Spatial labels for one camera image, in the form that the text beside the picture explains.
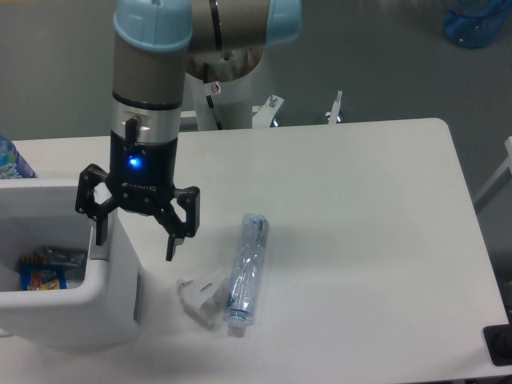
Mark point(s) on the white middle mounting bracket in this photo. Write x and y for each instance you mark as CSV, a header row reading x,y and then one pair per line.
x,y
266,115

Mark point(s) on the black device at table corner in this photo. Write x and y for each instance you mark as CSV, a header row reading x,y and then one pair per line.
x,y
498,341

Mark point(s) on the white push-button trash can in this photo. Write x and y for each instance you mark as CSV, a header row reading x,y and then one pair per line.
x,y
104,308

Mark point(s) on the white frame at right edge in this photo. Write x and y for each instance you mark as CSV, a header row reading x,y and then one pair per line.
x,y
496,182

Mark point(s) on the crushed clear plastic bottle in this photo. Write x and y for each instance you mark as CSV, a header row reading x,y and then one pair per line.
x,y
246,273

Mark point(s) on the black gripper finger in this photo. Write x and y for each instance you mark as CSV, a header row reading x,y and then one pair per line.
x,y
180,217
85,203

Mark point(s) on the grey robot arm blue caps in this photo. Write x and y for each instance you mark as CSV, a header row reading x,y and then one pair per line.
x,y
154,42

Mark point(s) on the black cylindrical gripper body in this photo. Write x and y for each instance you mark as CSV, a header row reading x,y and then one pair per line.
x,y
143,147

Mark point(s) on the blue labelled bottle left edge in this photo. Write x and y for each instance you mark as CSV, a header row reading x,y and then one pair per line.
x,y
13,165

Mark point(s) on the large blue water jug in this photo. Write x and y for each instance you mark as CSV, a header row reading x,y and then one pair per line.
x,y
475,24

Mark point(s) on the blue snack packet in bin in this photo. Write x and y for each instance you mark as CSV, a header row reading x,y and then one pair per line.
x,y
35,274

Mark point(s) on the white right clamp screw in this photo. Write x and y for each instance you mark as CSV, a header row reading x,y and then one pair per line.
x,y
334,116

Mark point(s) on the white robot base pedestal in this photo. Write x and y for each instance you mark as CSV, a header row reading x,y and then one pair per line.
x,y
221,87

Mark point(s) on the dark foil wrapper in bin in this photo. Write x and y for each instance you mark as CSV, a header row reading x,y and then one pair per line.
x,y
71,262

